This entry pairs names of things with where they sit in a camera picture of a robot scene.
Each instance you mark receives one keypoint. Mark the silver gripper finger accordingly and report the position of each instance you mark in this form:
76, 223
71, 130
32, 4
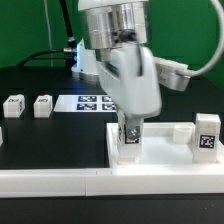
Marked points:
121, 126
133, 128

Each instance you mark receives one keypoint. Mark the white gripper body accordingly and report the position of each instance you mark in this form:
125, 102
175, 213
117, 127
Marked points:
137, 96

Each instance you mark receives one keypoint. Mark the white square table top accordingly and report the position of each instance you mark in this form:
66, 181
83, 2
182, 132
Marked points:
162, 144

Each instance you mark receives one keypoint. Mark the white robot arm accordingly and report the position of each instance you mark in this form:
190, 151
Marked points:
116, 30

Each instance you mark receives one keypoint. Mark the white sheet with tags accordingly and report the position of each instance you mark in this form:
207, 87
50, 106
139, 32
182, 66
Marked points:
84, 103

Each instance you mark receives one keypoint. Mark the white front obstacle bar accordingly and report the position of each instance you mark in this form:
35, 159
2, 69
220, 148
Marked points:
105, 182

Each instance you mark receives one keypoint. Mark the white block at left edge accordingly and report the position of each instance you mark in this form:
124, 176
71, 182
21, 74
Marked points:
1, 137

